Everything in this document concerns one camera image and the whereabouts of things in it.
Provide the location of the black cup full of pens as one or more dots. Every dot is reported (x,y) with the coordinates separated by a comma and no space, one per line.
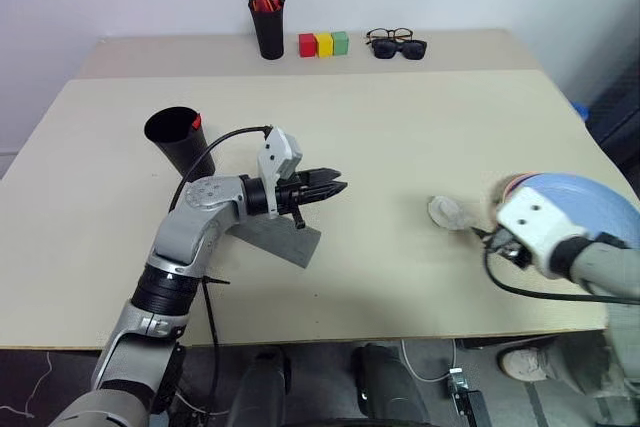
(270,32)

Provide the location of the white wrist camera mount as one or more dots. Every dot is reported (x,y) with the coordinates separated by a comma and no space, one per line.
(275,147)
(535,219)

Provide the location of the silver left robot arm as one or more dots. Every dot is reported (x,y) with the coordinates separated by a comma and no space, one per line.
(200,217)

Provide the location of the red pen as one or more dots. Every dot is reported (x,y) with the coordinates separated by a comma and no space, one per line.
(260,1)

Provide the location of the pink plate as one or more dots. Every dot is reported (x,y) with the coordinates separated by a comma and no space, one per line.
(507,186)

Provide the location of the small blue object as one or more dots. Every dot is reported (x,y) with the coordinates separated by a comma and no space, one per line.
(581,110)

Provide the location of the black chair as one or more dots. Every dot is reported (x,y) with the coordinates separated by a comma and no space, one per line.
(620,112)

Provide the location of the thin black frame glasses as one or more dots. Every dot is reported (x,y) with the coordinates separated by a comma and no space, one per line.
(403,32)

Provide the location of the grey trouser leg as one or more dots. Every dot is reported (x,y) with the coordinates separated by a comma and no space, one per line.
(580,362)

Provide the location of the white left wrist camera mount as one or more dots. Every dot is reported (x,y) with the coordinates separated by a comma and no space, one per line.
(275,147)

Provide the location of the black cup with red marker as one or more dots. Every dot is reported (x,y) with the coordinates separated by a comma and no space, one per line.
(187,152)

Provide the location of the yellow wooden block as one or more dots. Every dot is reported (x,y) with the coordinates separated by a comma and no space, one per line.
(324,45)

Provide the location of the dark rounded shape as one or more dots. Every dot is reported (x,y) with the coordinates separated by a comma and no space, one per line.
(385,387)

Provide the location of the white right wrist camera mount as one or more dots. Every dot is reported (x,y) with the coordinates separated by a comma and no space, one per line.
(535,219)

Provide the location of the light blue plate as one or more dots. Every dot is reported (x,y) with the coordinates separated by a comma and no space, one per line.
(590,202)

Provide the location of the red wooden block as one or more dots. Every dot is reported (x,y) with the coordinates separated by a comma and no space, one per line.
(307,45)

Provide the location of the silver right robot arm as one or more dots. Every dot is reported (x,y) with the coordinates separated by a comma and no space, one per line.
(610,267)

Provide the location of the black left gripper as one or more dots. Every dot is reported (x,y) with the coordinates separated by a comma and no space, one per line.
(292,197)

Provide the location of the white shoe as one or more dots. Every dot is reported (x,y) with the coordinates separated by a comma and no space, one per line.
(522,364)

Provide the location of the orange pen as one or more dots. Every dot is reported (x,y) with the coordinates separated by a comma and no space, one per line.
(274,4)

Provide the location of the black box with metal plug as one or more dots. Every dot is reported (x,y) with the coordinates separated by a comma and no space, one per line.
(467,399)

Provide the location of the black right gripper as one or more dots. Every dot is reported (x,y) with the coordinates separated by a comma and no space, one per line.
(510,247)

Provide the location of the green wooden block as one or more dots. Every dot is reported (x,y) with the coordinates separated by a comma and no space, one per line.
(340,43)

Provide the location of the red marker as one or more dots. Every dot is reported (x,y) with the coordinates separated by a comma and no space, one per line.
(196,122)

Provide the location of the black sunglasses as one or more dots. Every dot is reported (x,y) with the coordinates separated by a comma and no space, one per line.
(385,49)

